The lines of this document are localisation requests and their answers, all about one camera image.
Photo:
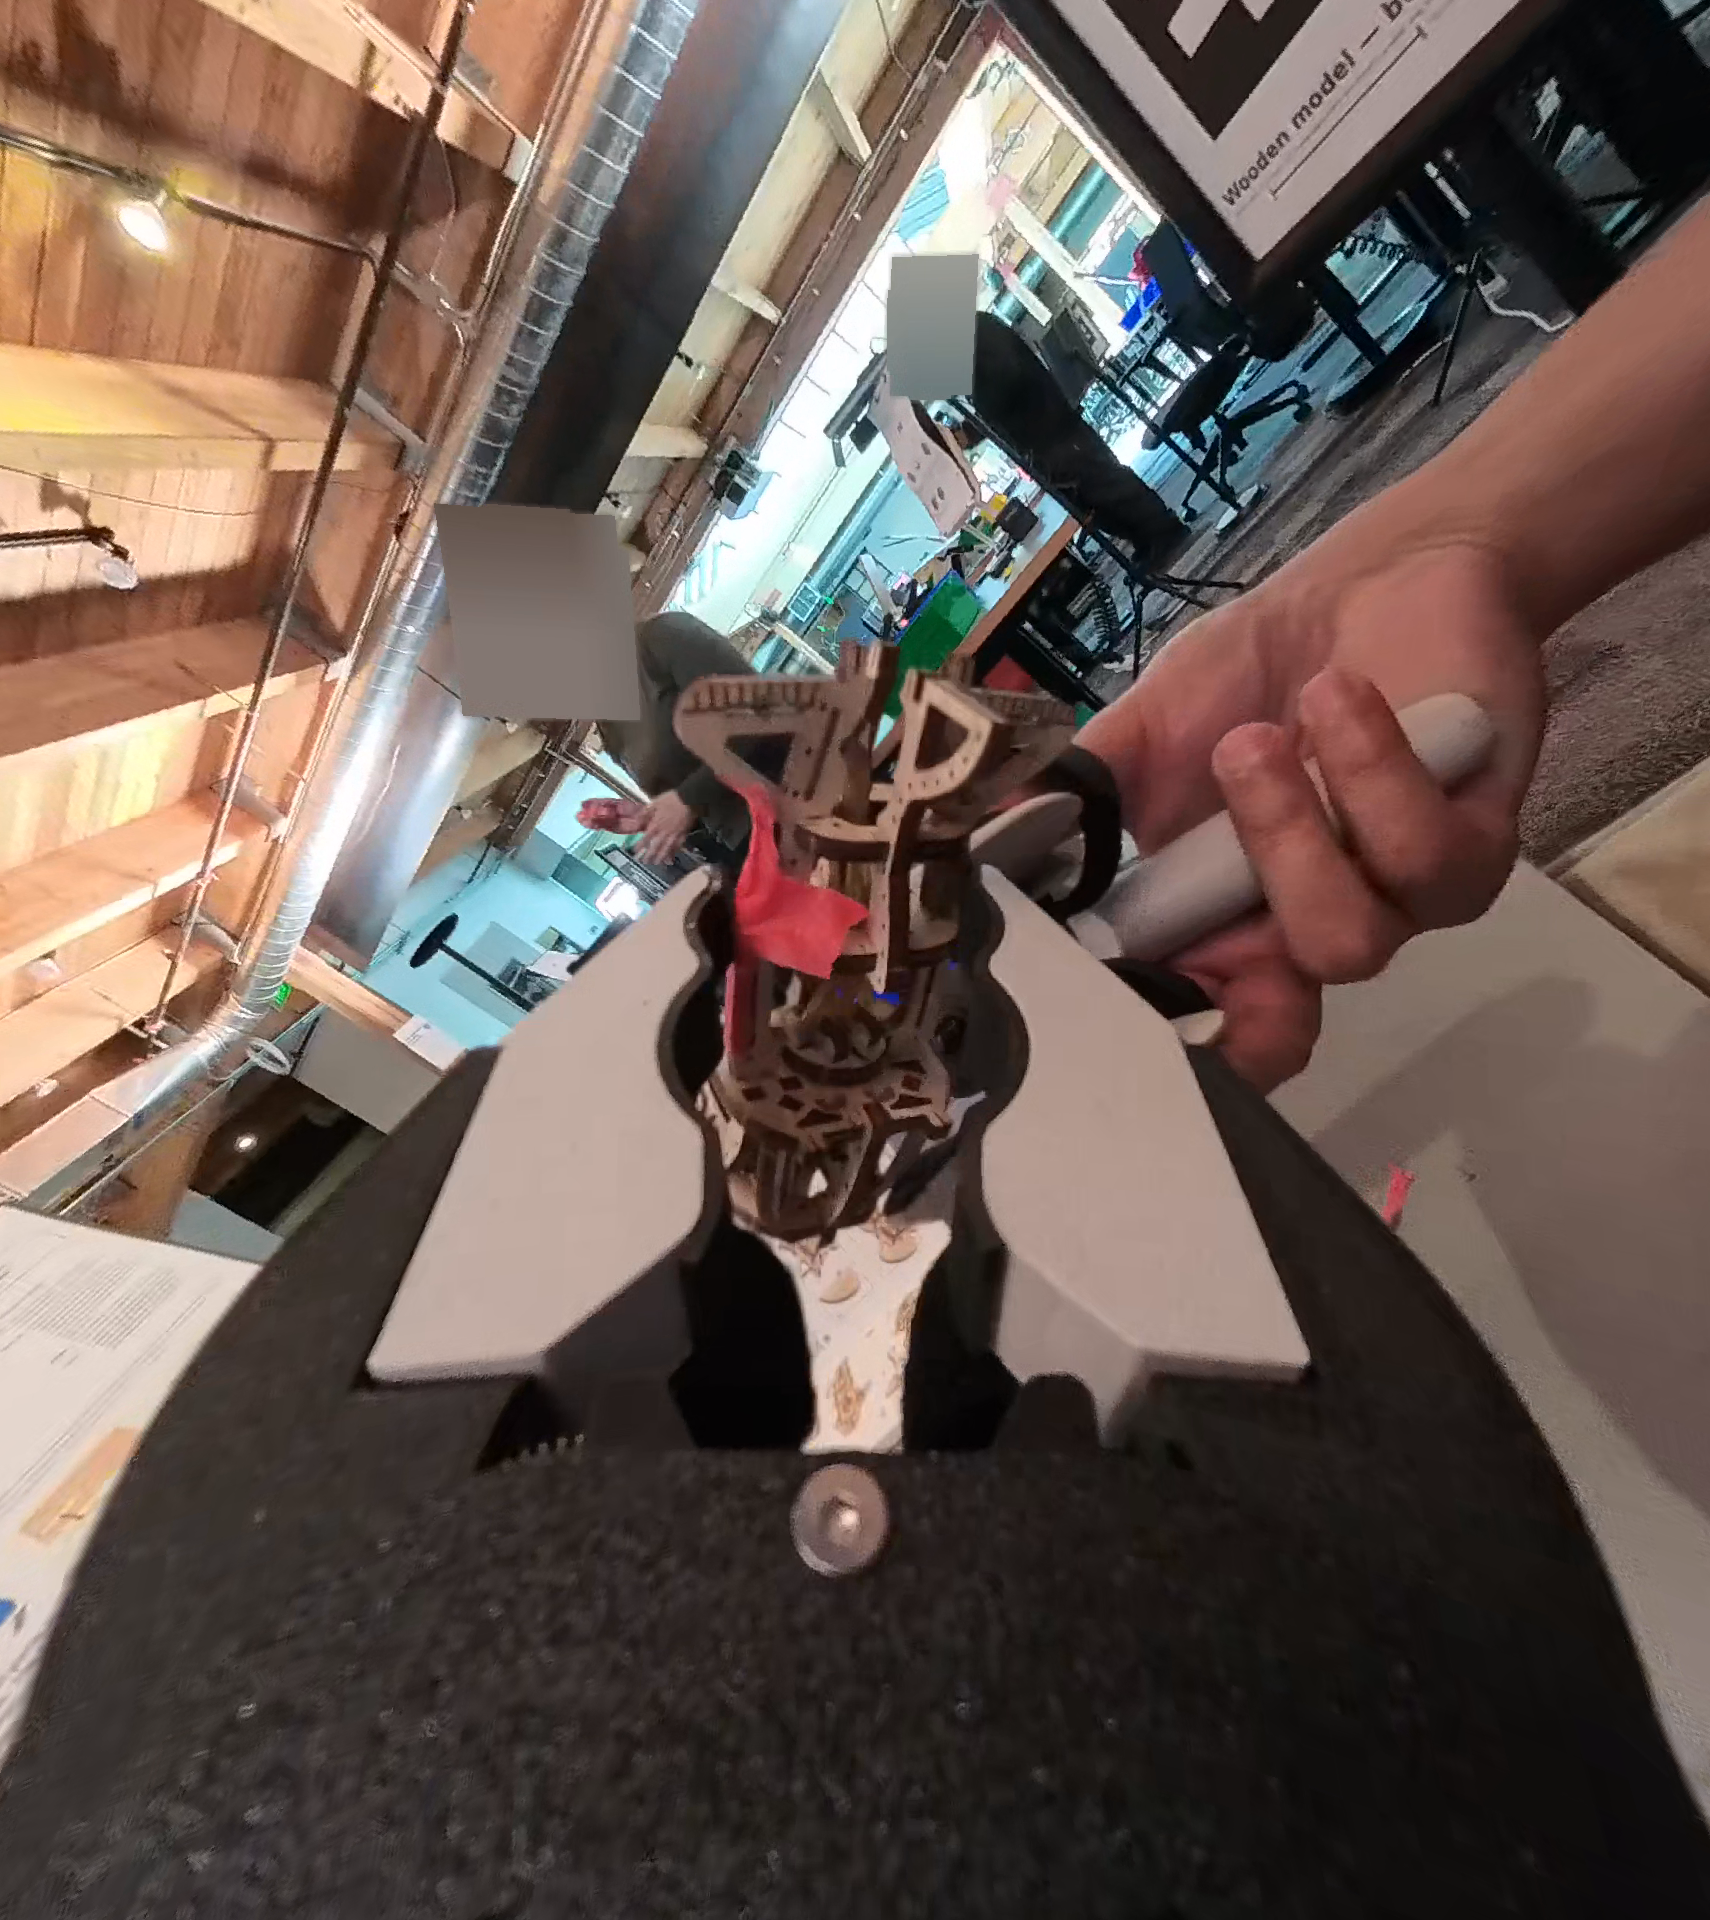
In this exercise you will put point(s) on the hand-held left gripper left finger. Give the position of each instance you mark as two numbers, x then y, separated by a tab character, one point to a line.
540	1170

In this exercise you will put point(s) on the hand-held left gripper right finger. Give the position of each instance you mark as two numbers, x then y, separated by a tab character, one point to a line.
1125	1184

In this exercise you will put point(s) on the wooden model assembly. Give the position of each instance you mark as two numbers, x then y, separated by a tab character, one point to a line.
855	841

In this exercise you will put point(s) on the person's right forearm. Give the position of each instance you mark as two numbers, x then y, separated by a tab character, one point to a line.
1650	390

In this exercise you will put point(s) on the person's right hand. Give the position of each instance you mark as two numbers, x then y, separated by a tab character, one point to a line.
1381	644

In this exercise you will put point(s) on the small red paper scrap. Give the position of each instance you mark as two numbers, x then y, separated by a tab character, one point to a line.
1401	1196

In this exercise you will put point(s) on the green plastic crate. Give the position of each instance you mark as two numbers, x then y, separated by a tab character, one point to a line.
938	630

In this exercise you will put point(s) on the white printed instruction sheet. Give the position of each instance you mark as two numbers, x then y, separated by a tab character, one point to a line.
31	1350

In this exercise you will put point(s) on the black office chair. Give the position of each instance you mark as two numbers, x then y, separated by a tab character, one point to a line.
1215	345

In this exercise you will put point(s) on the white printed sign board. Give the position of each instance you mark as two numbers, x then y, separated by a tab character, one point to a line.
1335	134

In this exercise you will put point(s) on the ceiling spot lamp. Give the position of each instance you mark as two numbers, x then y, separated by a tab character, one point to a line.
142	222

